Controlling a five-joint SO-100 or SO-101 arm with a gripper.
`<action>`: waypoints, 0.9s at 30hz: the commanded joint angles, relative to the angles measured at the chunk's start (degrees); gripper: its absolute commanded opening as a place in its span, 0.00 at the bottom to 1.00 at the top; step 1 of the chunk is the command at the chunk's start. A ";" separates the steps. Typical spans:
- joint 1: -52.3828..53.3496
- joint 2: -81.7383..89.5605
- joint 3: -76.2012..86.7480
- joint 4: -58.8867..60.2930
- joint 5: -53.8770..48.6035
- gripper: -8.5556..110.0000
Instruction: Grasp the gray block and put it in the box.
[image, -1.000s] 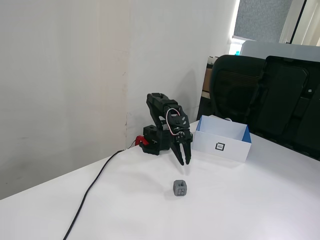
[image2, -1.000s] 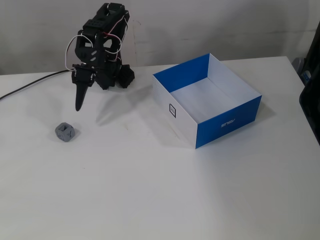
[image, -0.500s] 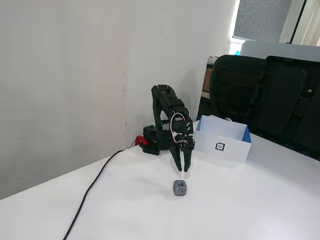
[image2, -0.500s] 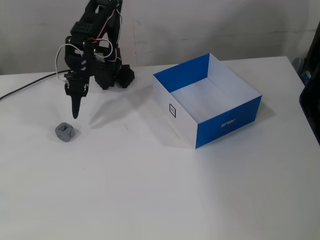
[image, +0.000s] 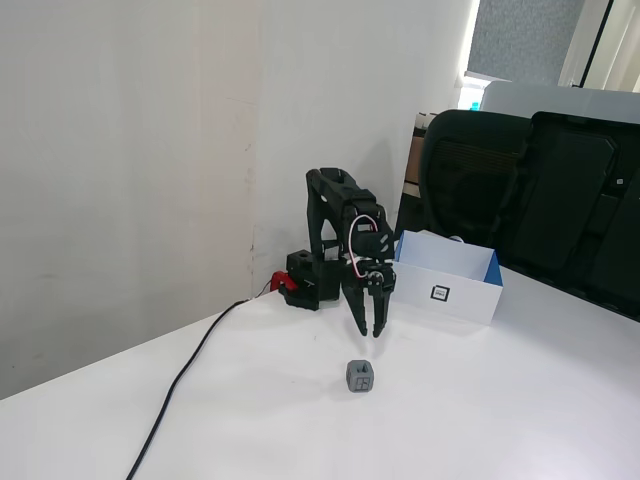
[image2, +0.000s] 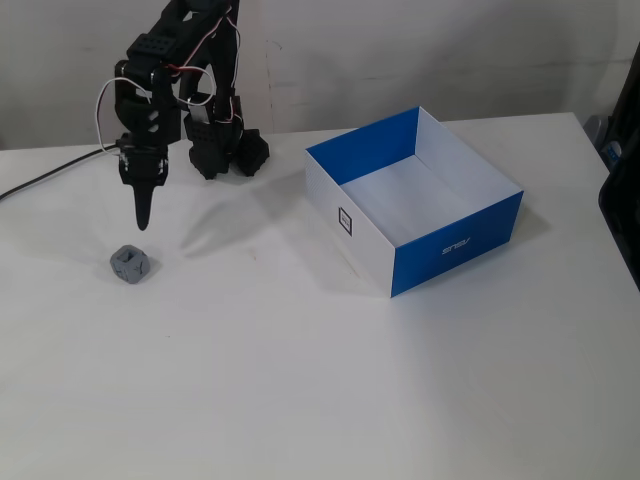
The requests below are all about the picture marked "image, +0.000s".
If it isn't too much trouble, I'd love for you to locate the red table clamp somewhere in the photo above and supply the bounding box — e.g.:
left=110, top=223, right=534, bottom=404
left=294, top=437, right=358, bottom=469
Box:
left=269, top=271, right=300, bottom=296

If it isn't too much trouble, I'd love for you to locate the light gray monitor back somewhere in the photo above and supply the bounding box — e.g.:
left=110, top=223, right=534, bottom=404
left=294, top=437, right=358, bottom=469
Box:
left=482, top=80, right=640, bottom=126

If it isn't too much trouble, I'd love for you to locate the black mesh office chair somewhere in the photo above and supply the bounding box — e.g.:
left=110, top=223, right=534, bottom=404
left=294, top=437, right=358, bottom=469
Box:
left=418, top=108, right=532, bottom=267

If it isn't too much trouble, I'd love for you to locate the white and blue cardboard box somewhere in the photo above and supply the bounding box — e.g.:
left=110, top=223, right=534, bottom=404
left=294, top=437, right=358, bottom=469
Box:
left=389, top=229, right=505, bottom=326

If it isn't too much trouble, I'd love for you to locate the brown cardboard box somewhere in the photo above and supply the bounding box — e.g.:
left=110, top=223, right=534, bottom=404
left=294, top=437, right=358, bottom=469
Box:
left=403, top=134, right=427, bottom=186

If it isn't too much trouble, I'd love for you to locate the gray window blind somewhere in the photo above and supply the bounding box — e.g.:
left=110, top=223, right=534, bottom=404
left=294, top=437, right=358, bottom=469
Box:
left=466, top=0, right=587, bottom=86

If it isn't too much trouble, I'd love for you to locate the black power cable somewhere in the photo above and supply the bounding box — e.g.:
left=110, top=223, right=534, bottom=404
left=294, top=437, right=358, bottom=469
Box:
left=124, top=298, right=251, bottom=480

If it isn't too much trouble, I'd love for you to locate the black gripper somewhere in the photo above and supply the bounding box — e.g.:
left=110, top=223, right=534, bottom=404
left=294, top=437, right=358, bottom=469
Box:
left=340, top=255, right=398, bottom=340

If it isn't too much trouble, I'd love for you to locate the gray cube block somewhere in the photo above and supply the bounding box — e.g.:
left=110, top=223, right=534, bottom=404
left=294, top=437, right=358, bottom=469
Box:
left=345, top=359, right=376, bottom=395

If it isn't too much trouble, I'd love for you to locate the pink and white arm wire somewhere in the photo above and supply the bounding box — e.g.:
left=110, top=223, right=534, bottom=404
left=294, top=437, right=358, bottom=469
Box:
left=348, top=214, right=382, bottom=279

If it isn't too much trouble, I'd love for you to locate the black plastic chair back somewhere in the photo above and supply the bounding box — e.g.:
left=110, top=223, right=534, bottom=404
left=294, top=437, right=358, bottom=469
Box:
left=499, top=110, right=640, bottom=322

